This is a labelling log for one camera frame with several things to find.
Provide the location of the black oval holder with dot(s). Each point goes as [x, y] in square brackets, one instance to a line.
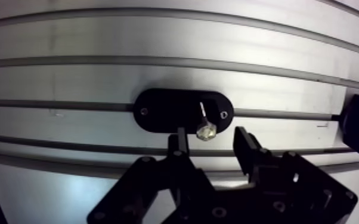
[170, 111]

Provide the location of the steel bolt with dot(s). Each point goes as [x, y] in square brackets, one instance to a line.
[206, 131]

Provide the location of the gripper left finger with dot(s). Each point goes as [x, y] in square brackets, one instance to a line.
[179, 165]

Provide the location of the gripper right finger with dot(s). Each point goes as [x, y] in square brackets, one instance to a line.
[292, 184]

